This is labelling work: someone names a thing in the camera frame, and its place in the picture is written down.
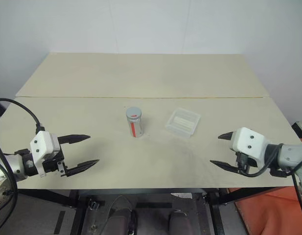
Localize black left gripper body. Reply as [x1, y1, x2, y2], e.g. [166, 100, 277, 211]
[42, 143, 69, 178]

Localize black metal table frame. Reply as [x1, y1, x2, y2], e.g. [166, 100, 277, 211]
[17, 187, 276, 235]

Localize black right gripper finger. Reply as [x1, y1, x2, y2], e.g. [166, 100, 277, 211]
[209, 160, 241, 173]
[217, 131, 236, 143]

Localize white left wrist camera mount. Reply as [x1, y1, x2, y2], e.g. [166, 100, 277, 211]
[30, 131, 62, 177]

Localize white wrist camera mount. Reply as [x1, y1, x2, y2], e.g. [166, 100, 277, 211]
[229, 127, 267, 165]
[30, 131, 62, 177]

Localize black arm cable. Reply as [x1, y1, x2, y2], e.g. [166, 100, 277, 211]
[0, 97, 46, 157]
[240, 144, 284, 177]

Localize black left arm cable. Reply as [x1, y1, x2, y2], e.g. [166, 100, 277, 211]
[0, 97, 46, 157]

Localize orange cushion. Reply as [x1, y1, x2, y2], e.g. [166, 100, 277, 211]
[234, 188, 302, 235]

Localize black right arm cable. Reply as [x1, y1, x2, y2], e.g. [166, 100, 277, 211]
[240, 144, 284, 177]

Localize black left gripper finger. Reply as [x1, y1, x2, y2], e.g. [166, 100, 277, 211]
[66, 159, 100, 178]
[58, 134, 91, 145]

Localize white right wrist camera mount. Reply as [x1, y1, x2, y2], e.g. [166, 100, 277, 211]
[229, 127, 267, 165]

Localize grey bottle cap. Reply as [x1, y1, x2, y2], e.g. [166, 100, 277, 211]
[125, 106, 143, 123]

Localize clear plastic jar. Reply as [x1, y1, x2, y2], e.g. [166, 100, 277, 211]
[126, 117, 144, 139]

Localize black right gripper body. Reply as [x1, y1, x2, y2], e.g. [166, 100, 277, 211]
[235, 151, 258, 173]

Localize clear plastic tray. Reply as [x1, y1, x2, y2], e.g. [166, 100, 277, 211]
[164, 107, 202, 142]

